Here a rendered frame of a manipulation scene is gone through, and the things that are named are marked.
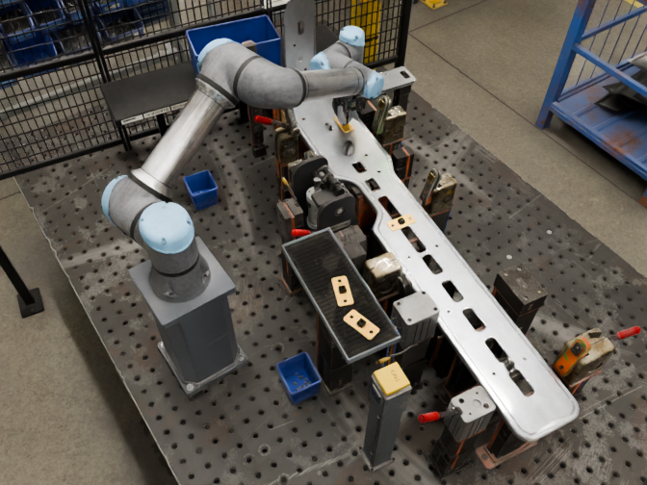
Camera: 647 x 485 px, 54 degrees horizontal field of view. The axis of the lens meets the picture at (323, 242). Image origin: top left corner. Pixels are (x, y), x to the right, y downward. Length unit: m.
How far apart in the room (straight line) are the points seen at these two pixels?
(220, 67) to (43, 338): 1.81
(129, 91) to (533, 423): 1.68
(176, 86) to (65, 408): 1.38
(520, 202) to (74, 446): 1.95
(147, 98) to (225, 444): 1.20
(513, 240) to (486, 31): 2.55
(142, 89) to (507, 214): 1.39
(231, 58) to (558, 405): 1.14
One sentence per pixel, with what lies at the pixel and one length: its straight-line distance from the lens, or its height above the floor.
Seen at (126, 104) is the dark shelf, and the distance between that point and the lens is 2.32.
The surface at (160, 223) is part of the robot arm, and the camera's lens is 1.49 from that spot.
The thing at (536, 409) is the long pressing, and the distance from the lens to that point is 1.64.
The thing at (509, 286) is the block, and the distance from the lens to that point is 1.78.
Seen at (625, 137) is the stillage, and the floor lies 0.16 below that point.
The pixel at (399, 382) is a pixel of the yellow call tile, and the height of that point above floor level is 1.16.
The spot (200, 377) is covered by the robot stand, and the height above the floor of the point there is 0.75.
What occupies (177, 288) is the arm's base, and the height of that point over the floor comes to 1.15.
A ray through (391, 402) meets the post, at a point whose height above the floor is 1.12.
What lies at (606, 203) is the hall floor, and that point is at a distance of 3.62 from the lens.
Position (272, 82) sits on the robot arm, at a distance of 1.52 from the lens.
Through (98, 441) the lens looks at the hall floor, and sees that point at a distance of 2.74.
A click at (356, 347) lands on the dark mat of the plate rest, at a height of 1.16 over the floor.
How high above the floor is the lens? 2.42
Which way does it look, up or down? 51 degrees down
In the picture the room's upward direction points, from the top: 1 degrees clockwise
